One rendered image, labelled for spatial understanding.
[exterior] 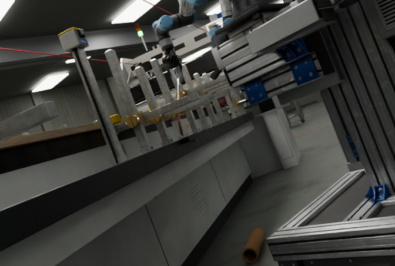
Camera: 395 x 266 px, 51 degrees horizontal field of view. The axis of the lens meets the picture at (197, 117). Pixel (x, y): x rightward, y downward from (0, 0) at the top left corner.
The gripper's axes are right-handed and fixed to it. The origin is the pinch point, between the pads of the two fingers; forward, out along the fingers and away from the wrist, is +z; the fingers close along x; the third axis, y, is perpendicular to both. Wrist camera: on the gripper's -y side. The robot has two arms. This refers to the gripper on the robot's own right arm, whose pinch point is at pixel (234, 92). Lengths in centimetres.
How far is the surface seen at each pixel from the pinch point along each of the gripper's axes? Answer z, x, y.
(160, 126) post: 3.5, -30.8, -34.4
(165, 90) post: -15.0, -5.8, -33.9
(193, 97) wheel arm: -2, -51, -8
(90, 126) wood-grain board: -6, -62, -51
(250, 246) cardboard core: 75, -16, -18
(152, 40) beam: -239, 747, -281
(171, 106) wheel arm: -2, -52, -18
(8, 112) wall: -240, 779, -778
